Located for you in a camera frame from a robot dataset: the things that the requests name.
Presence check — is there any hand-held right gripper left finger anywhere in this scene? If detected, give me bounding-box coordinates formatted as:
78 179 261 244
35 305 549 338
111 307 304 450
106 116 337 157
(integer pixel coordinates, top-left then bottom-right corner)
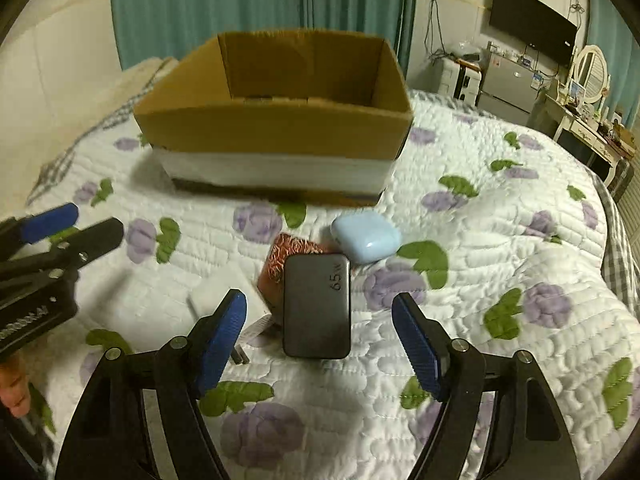
54 289 248 480

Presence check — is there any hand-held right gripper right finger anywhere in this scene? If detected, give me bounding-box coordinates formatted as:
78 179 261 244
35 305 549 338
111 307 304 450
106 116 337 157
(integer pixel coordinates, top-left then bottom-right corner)
391 292 582 480

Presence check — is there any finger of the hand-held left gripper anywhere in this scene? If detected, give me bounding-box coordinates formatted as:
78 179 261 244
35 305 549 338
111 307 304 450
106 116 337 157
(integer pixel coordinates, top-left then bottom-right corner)
0 218 125 281
0 203 80 251

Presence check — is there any white charger plug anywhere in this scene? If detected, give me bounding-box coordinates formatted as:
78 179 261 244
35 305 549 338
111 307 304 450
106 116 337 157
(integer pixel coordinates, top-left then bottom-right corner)
187 266 273 364

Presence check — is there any red patterned tin box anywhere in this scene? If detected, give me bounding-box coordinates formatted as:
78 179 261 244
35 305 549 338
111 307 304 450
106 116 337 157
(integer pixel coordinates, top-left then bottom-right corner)
257 232 331 311

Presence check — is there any black power adapter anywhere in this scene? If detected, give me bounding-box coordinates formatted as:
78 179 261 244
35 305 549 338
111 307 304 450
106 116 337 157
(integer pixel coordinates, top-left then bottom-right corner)
282 253 352 360

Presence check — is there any light blue earbuds case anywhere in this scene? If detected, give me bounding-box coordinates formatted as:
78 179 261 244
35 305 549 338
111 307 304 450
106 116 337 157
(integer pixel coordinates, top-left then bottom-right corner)
330 211 402 264

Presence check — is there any cardboard box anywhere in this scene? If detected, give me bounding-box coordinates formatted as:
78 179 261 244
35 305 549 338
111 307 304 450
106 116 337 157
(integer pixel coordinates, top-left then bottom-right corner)
133 30 415 207

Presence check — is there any person's left hand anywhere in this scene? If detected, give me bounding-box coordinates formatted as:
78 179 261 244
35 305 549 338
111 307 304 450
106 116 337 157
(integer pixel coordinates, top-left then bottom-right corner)
0 362 33 418

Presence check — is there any floral quilted blanket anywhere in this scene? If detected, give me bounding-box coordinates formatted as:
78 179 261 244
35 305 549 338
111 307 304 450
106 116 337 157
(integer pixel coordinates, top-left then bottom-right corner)
25 91 640 480

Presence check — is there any beige headboard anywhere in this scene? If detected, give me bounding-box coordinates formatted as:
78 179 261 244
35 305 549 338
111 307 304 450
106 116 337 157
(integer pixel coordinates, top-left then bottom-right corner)
0 0 126 201

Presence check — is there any grey checkered bed sheet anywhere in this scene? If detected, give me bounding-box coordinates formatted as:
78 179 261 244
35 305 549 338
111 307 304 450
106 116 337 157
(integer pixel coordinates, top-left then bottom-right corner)
585 167 640 321

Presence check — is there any white storage cabinet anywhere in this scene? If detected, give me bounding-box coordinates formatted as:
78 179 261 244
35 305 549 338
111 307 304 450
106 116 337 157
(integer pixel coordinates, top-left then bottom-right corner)
438 55 483 106

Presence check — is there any white dressing table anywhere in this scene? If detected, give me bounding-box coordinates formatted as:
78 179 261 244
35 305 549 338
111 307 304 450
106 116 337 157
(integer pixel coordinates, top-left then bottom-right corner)
542 92 636 188

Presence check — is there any silver mini fridge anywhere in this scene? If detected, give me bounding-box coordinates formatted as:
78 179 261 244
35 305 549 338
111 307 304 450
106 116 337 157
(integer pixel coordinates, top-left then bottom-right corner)
477 49 546 115

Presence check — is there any teal curtain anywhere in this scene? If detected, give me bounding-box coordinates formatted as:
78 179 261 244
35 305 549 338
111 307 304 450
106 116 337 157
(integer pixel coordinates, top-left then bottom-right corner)
107 0 421 81

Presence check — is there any oval vanity mirror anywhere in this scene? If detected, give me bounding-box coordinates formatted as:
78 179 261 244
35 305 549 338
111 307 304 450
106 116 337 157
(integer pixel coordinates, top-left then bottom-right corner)
570 44 612 111

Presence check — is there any black wall television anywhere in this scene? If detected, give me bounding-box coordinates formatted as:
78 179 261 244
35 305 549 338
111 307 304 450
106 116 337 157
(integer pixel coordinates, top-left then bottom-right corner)
488 0 578 66

